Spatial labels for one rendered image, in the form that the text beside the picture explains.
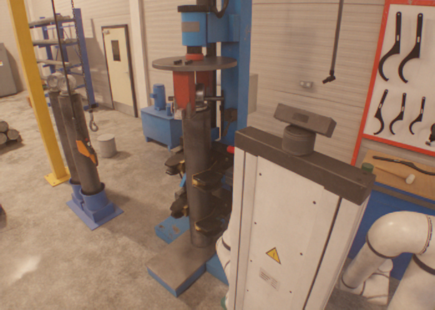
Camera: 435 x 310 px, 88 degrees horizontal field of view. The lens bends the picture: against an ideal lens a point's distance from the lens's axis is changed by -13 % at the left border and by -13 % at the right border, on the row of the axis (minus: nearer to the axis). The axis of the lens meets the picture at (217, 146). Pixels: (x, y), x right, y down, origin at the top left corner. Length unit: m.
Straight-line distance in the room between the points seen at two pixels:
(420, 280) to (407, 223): 0.19
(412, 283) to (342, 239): 0.42
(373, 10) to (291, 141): 2.85
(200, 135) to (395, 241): 1.38
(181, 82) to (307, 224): 1.20
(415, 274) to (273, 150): 0.60
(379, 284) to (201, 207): 1.41
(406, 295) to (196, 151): 1.48
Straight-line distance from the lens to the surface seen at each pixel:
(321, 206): 0.58
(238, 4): 2.03
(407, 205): 2.44
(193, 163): 1.94
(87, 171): 2.94
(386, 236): 0.86
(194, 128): 1.81
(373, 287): 1.38
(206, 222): 2.21
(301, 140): 0.54
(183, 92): 1.60
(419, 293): 0.97
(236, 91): 2.08
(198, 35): 1.71
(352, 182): 0.52
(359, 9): 3.33
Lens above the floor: 2.04
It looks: 26 degrees down
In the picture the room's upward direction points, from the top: straight up
